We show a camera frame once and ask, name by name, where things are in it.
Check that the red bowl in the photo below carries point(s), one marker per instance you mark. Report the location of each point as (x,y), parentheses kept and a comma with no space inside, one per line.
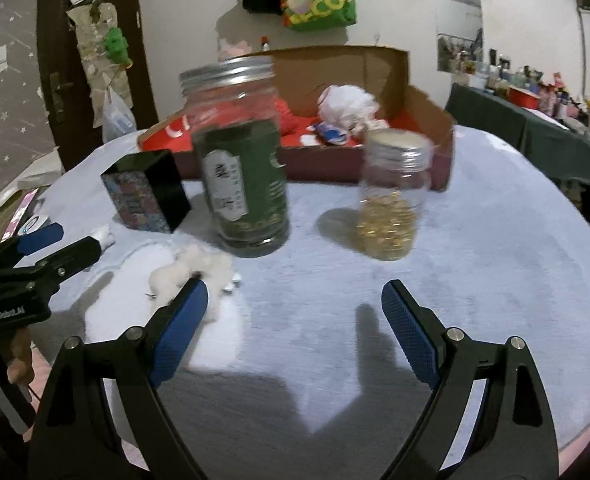
(522,97)

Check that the black box colourful print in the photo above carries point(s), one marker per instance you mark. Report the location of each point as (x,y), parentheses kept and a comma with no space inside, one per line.
(160,190)

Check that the small blue white packet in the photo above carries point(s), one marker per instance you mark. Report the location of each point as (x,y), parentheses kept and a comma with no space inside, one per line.
(331,135)

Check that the clear plastic bag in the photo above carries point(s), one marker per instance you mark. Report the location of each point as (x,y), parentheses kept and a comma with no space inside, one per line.
(119,117)

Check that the dark wooden door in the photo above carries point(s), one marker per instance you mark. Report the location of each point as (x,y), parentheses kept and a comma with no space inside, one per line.
(60,35)

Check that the pale pink plush toy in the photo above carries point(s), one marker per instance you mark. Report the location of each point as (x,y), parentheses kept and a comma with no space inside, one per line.
(235,49)

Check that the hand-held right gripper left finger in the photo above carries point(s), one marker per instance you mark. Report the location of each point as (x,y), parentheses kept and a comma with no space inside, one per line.
(180,330)

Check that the small white fluffy piece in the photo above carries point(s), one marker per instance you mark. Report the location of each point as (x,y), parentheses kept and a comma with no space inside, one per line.
(104,236)

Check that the small glass jar gold contents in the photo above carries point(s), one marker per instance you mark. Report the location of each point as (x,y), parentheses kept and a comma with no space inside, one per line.
(390,220)

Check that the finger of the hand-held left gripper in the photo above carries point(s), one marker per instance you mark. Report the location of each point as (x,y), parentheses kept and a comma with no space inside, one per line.
(40,238)
(70,257)

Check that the large glass jar silver lid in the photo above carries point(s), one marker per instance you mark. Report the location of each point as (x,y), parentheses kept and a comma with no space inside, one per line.
(240,185)

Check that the beige hanging door ornament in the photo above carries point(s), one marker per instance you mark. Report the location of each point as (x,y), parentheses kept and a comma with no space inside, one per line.
(92,67)

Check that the table with dark cloth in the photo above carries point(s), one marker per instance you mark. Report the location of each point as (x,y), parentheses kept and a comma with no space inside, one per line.
(525,135)

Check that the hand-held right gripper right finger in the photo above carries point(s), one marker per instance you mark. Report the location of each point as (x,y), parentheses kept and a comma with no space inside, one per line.
(407,330)

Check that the white mesh bath pouf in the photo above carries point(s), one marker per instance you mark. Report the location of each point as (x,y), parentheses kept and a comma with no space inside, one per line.
(347,105)

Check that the shiny pink packet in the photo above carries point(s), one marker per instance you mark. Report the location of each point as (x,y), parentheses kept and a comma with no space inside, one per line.
(20,215)

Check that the green plush toy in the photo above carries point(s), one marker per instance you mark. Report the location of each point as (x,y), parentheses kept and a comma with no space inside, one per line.
(116,45)

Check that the cardboard box red inside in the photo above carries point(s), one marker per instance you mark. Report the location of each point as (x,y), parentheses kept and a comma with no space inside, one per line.
(335,75)

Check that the white fluffy plush toy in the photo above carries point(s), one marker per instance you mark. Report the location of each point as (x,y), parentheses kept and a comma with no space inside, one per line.
(205,262)

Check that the row of bottles and jars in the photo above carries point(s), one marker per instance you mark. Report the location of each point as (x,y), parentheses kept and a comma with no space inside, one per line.
(495,72)

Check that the person's left hand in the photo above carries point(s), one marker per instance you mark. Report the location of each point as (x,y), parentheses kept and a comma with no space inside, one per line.
(21,360)

